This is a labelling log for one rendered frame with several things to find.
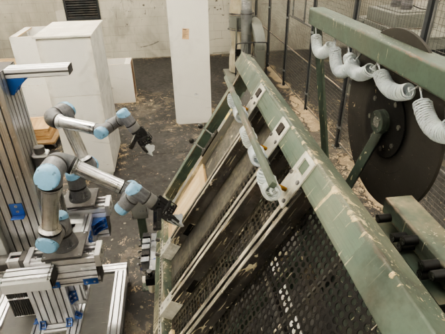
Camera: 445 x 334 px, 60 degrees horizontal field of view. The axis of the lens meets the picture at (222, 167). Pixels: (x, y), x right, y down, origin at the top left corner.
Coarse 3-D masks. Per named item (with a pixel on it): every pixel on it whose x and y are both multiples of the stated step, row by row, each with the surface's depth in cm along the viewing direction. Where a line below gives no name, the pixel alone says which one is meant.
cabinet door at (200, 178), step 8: (200, 168) 254; (200, 176) 247; (192, 184) 255; (200, 184) 241; (184, 192) 263; (192, 192) 249; (184, 200) 257; (192, 200) 243; (176, 208) 264; (184, 208) 250; (168, 224) 265; (168, 232) 258
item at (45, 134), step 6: (36, 120) 579; (42, 120) 578; (36, 126) 560; (42, 126) 559; (48, 126) 558; (36, 132) 550; (42, 132) 552; (48, 132) 557; (54, 132) 578; (36, 138) 556; (42, 138) 556; (48, 138) 557; (54, 138) 564; (54, 144) 560
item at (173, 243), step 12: (252, 96) 197; (252, 108) 190; (252, 120) 196; (264, 120) 196; (240, 144) 202; (228, 156) 204; (240, 156) 205; (216, 168) 212; (228, 168) 208; (216, 180) 211; (204, 192) 214; (216, 192) 215; (192, 204) 222; (204, 204) 218; (192, 216) 221; (180, 228) 224; (192, 228) 225; (168, 240) 233; (180, 240) 229; (168, 252) 232
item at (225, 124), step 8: (224, 120) 243; (232, 120) 241; (224, 128) 244; (216, 136) 246; (216, 144) 249; (208, 152) 251; (200, 160) 254; (192, 176) 258; (184, 184) 263; (176, 200) 266
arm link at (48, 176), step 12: (48, 156) 189; (60, 156) 191; (48, 168) 180; (60, 168) 186; (36, 180) 181; (48, 180) 181; (60, 180) 186; (48, 192) 185; (48, 204) 191; (48, 216) 194; (48, 228) 198; (60, 228) 204; (36, 240) 200; (48, 240) 199; (60, 240) 206; (48, 252) 204
